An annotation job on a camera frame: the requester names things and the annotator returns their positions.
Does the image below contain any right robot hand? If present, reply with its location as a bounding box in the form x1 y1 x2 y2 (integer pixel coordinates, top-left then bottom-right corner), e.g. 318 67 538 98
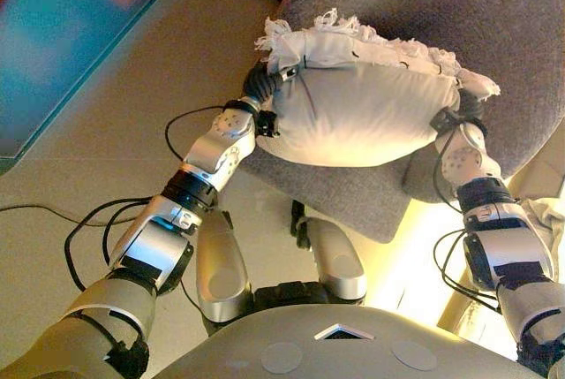
456 87 486 119

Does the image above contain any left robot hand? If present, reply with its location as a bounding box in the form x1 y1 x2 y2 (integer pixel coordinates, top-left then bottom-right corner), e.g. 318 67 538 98
242 63 306 104

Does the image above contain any white fringed cushion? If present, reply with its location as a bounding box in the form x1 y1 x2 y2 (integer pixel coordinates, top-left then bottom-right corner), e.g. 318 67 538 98
252 7 502 169

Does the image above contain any grey fabric armchair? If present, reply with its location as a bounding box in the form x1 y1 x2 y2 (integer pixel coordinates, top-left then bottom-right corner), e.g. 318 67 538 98
237 0 565 246

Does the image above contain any silver right robot leg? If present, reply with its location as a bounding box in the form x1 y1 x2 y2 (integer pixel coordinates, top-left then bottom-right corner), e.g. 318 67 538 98
290 199 368 301

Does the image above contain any silver robot leg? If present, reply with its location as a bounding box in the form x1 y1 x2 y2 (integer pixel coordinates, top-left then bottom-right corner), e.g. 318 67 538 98
290 199 368 301
193 209 253 323

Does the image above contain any silver left robot leg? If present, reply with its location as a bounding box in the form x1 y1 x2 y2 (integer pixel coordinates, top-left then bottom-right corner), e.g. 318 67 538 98
193 209 253 323

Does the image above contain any glossy dark reflective panel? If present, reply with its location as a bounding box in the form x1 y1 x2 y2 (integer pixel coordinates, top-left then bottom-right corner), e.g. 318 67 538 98
0 0 196 173

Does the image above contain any grey robot torso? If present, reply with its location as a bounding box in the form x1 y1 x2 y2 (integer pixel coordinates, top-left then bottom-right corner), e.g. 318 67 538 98
154 281 533 379

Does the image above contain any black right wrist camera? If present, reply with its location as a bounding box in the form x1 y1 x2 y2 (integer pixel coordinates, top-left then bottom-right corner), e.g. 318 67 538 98
429 106 458 132

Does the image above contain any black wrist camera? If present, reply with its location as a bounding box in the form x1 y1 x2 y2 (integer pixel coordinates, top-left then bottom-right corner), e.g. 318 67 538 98
429 106 458 132
257 108 282 138

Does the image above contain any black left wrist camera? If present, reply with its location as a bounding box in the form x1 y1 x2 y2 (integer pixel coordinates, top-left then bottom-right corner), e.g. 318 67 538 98
257 108 282 138

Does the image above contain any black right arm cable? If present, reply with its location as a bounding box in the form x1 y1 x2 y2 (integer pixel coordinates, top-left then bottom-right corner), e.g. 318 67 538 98
431 130 501 306

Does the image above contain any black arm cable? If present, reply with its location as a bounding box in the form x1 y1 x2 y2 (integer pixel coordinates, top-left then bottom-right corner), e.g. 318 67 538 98
431 130 501 306
0 104 227 294

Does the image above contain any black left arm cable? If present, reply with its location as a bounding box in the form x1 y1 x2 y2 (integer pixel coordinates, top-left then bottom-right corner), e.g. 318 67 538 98
0 104 227 294

